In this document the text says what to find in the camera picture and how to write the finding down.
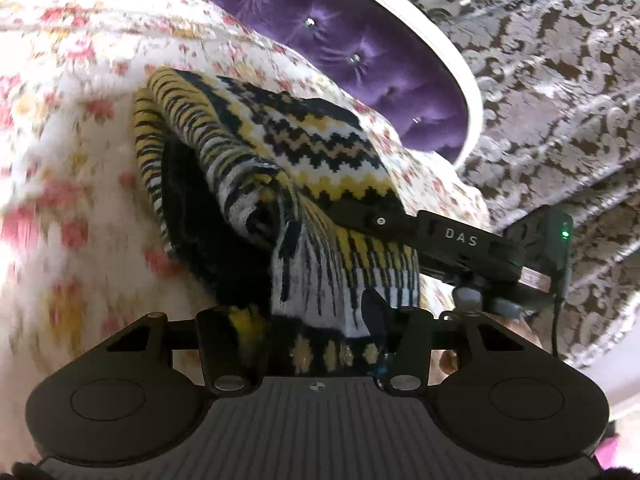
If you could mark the brown silver damask curtain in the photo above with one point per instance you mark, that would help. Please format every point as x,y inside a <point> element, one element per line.
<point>555,110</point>

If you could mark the person's right hand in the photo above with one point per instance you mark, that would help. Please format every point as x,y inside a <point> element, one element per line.
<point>522,332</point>

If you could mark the yellow black white knit sweater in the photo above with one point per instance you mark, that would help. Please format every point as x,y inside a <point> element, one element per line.
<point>280,175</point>

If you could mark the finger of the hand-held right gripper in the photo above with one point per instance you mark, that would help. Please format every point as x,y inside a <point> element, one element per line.
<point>372,221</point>

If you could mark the purple tufted sofa white frame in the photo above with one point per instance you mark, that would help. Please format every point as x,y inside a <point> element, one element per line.
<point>360,55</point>

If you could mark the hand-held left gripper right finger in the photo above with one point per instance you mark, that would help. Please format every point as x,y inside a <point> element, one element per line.
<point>374,312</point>

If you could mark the floral printed blanket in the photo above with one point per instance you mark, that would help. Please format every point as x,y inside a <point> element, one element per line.
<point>75,160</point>

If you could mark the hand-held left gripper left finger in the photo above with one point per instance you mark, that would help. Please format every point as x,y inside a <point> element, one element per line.
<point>215,340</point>

